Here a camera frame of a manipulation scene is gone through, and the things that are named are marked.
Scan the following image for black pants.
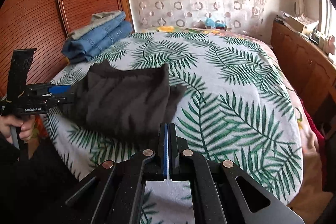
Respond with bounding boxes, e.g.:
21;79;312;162
60;61;187;141

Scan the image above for person's left hand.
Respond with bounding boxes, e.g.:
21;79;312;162
0;115;35;143

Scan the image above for folded blue jeans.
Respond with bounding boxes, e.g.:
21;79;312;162
62;14;133;64

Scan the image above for folded grey garment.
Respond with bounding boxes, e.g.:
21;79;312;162
68;10;125;40

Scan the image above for wooden louvered wardrobe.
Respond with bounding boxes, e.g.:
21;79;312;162
1;0;132;94

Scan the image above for floral pink bed cover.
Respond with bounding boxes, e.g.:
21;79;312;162
141;25;334;217

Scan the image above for wooden side cabinet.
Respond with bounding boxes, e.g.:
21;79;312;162
270;20;335;128

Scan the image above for cardboard box on cabinet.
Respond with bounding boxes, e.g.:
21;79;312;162
284;14;319;35

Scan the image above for pink figurine on cabinet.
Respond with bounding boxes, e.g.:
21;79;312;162
325;35;336;55

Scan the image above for window with wooden frame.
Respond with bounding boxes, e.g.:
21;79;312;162
319;0;335;37

